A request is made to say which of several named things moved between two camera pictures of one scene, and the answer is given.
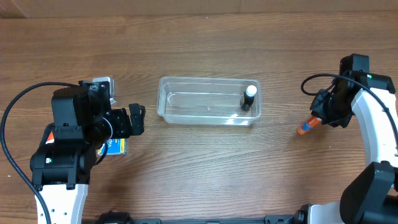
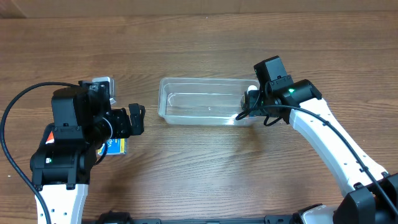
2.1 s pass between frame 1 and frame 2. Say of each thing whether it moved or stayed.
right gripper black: moved
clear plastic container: stayed
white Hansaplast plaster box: stayed
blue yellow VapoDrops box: stayed
